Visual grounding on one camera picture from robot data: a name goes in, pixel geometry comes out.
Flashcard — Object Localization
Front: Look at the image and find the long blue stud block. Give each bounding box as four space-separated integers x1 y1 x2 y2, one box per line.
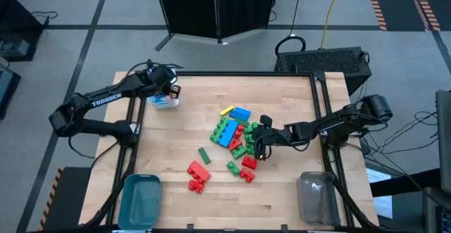
218 119 239 149

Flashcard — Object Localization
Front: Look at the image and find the large red stud block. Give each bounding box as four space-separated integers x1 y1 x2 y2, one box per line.
186 160 211 184

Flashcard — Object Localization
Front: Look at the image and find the clear grey plastic bin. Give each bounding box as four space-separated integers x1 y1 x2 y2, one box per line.
296 171 341 227

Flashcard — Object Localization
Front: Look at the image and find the dark equipment box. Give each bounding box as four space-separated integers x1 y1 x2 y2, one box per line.
0 62 21 120

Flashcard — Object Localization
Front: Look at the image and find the white paper sheet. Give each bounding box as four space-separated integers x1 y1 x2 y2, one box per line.
365 168 394 220

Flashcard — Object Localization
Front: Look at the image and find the dark monitor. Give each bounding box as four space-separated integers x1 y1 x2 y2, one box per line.
435 89 451 195

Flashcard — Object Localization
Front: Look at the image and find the large blue stud block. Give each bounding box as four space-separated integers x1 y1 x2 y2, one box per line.
229 106 252 122

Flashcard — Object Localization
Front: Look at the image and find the black curtain partition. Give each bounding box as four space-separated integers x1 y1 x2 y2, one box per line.
153 0 279 52

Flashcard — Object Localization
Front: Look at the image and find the black mat orange striped edge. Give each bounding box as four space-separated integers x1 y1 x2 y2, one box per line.
364 0 451 32
37 166 92 232

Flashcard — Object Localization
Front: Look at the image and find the teal plastic bin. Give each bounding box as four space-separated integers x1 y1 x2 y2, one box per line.
117 173 163 231

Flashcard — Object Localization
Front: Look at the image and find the white plastic bin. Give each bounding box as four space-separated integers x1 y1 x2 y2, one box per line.
147 92 180 110

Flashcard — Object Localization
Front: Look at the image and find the black cabinet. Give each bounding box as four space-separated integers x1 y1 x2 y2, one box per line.
0 0 45 63

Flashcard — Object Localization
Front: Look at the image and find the black table frame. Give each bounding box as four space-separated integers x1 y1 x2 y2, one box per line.
84 58 378 233

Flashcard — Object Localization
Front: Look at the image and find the black computer case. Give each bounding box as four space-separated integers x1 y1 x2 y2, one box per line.
273 46 373 95

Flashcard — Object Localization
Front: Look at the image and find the black hanging cable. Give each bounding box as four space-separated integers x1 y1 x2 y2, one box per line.
274 0 307 56

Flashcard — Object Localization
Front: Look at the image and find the long green stud block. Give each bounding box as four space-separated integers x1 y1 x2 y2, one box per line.
210 118 229 144
243 121 261 141

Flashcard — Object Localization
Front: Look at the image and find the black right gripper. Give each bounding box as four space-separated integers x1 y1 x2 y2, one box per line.
252 122 294 151

